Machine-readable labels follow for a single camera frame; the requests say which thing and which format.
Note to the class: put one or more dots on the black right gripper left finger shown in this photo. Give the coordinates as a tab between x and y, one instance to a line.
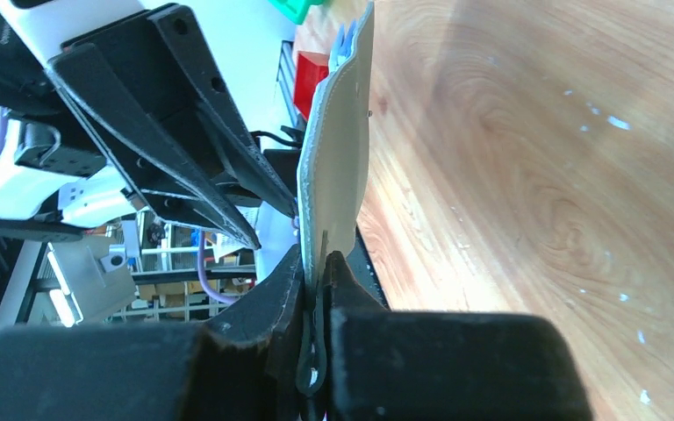
239	365

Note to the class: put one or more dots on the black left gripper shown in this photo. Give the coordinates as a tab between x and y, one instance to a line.
149	93

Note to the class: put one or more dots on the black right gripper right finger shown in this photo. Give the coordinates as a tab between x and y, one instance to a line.
439	365

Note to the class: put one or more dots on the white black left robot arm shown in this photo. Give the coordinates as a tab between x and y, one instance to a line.
55	184

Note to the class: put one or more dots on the red white toy block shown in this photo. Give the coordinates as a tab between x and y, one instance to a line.
311	69

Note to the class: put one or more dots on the green plastic bin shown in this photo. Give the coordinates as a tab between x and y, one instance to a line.
295	10

